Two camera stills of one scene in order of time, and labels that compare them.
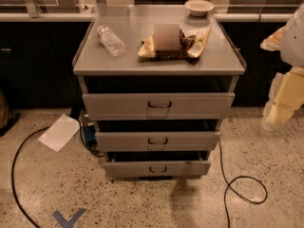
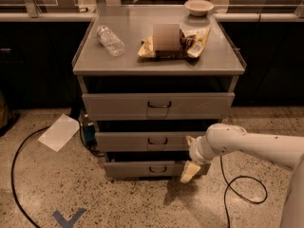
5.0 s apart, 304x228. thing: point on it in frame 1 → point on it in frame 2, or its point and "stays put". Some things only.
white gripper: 294,43 → 195,151
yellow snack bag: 168,43 stays put
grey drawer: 157,141 stays put
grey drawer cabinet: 158,83 stays put
